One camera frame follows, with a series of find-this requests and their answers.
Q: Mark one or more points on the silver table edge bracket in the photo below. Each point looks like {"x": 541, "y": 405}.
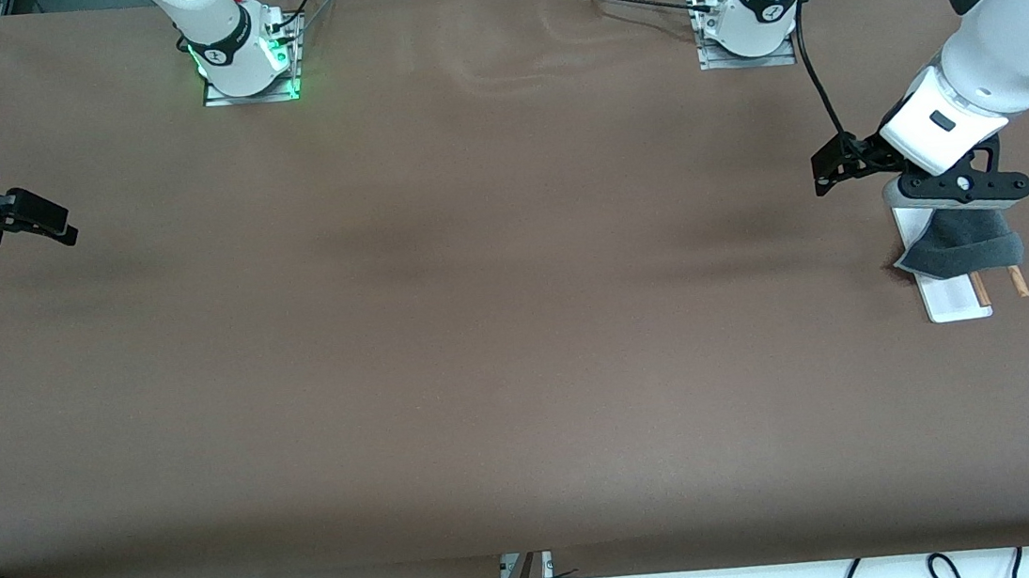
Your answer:
{"x": 547, "y": 564}

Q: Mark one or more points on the black left camera mount bar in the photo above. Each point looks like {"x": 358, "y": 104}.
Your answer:
{"x": 967, "y": 189}

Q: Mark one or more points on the grey microfibre towel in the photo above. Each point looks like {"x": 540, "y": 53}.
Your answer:
{"x": 964, "y": 246}

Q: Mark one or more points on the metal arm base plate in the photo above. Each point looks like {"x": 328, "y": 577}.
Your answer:
{"x": 748, "y": 63}
{"x": 251, "y": 98}

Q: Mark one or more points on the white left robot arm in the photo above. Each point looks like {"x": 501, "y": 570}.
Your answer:
{"x": 1018, "y": 23}

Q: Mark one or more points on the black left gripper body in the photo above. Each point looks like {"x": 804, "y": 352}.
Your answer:
{"x": 870, "y": 155}

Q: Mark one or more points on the white rack base tray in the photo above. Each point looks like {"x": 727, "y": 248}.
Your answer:
{"x": 950, "y": 299}

